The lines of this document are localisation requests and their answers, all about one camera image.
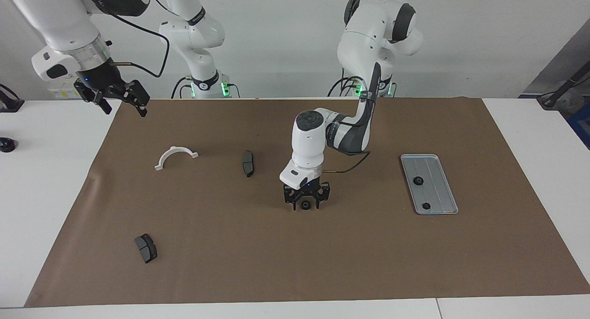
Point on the silver ribbed metal tray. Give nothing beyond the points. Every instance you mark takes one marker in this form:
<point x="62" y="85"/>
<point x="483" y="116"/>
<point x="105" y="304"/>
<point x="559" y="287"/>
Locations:
<point x="438" y="190"/>

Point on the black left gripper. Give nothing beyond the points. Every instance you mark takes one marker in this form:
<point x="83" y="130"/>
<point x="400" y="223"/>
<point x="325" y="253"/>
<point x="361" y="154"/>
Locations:
<point x="306" y="192"/>

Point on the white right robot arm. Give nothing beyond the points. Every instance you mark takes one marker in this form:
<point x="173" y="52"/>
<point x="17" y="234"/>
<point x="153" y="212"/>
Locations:
<point x="60" y="19"/>

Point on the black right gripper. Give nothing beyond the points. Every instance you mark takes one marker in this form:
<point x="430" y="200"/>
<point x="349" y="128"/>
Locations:
<point x="103" y="84"/>

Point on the white wall socket box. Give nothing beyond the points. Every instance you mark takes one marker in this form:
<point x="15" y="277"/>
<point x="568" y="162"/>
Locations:
<point x="57" y="94"/>

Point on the black table clamp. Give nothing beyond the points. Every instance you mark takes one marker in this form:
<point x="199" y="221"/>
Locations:
<point x="10" y="103"/>

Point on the small black round knob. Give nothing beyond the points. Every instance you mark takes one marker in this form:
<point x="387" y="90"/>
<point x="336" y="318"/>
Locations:
<point x="7" y="144"/>

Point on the long dark grey brake pad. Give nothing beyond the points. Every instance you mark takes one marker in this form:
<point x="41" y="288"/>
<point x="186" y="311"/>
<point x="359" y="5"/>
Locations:
<point x="248" y="164"/>

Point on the white semicircular plastic bracket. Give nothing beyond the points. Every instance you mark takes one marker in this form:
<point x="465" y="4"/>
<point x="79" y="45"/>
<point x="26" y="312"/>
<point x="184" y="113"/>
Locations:
<point x="175" y="149"/>

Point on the short dark grey brake pad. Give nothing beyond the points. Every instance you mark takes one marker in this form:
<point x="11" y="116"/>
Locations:
<point x="146" y="249"/>

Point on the black stand with pole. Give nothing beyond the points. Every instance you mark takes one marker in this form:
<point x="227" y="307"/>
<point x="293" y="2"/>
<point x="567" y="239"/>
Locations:
<point x="560" y="91"/>

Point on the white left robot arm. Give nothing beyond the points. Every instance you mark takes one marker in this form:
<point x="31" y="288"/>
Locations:
<point x="306" y="148"/>

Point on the brown paper table mat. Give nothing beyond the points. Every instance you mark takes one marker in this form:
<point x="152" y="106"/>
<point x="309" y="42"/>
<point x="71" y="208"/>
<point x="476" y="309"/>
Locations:
<point x="322" y="254"/>

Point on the blue box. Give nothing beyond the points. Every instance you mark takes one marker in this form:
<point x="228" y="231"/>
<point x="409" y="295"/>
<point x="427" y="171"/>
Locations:
<point x="581" y="123"/>

